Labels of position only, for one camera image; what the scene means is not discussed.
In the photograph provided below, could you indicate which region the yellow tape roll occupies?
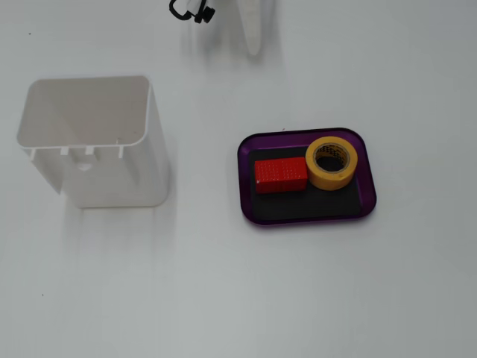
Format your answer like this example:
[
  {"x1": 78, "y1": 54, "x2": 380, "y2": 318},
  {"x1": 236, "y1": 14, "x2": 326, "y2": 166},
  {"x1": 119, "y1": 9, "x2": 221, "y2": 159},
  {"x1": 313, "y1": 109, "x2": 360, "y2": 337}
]
[{"x1": 305, "y1": 136, "x2": 358, "y2": 192}]

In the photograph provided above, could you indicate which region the black cable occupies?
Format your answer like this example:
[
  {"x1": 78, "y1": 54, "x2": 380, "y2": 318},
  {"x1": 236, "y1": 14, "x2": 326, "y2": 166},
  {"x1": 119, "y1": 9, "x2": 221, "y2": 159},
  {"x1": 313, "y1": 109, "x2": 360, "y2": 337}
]
[{"x1": 168, "y1": 0, "x2": 195, "y2": 22}]

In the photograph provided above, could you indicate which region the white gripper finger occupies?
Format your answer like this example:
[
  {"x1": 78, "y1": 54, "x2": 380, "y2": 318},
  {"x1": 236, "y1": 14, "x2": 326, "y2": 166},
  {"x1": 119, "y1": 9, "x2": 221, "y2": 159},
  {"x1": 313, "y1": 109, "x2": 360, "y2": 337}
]
[{"x1": 238, "y1": 0, "x2": 268, "y2": 57}]

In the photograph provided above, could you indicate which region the white plastic bin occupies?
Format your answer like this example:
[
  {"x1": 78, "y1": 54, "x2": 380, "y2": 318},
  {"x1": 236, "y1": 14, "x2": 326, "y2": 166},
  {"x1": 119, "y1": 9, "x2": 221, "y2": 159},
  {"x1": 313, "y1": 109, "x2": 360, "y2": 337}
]
[{"x1": 16, "y1": 75, "x2": 168, "y2": 209}]

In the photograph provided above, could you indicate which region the black tray mat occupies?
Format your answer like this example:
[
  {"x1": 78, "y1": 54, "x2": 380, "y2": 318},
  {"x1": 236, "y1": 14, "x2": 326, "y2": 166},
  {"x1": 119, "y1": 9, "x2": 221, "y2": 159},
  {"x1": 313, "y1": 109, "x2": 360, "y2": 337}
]
[{"x1": 248, "y1": 147, "x2": 362, "y2": 222}]

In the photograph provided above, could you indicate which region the red perforated block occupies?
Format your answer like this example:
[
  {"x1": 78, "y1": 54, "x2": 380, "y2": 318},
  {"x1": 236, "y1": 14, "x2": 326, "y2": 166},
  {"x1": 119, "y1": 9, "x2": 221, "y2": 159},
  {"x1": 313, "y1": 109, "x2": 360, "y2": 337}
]
[{"x1": 254, "y1": 156, "x2": 309, "y2": 195}]

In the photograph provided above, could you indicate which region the white camera mount black lens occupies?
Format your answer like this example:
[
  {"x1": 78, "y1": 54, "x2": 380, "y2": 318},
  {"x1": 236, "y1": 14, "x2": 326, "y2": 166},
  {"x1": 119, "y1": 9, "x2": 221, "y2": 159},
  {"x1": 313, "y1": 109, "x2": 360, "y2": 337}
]
[{"x1": 186, "y1": 0, "x2": 217, "y2": 25}]

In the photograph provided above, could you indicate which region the purple metal tray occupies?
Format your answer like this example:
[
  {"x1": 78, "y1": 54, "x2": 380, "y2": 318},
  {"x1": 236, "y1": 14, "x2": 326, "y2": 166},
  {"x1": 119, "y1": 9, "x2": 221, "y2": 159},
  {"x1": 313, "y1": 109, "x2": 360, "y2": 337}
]
[{"x1": 237, "y1": 127, "x2": 378, "y2": 227}]

